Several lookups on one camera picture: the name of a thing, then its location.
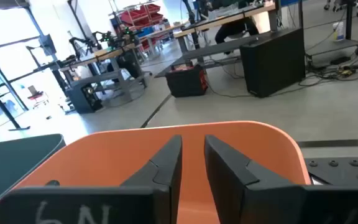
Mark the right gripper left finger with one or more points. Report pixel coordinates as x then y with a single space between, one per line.
166 161

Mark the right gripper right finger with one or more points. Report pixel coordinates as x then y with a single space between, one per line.
225 168

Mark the small black robot arm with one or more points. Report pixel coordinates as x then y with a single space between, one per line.
89 43
109 39

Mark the orange plastic bin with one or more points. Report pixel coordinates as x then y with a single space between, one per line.
104 155

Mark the black and red case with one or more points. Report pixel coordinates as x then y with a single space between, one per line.
185 82

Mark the grey computer tower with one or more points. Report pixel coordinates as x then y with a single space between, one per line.
84 98

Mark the black computer tower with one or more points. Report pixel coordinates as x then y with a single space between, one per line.
272 62

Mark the wooden-top workbench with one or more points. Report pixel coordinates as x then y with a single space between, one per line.
210 49

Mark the workbench with robot arms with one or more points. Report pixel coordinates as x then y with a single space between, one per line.
113 53

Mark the person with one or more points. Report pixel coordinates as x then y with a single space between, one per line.
235 29

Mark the red and white chair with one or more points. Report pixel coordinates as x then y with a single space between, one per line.
36 95

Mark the red bin shelf rack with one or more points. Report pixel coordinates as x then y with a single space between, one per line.
138 15

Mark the dark teal plastic bin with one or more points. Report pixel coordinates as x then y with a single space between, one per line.
11 161

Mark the grey workstation stand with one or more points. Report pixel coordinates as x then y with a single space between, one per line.
331 46

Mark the grey wall-mounted box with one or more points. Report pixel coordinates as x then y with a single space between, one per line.
48 45

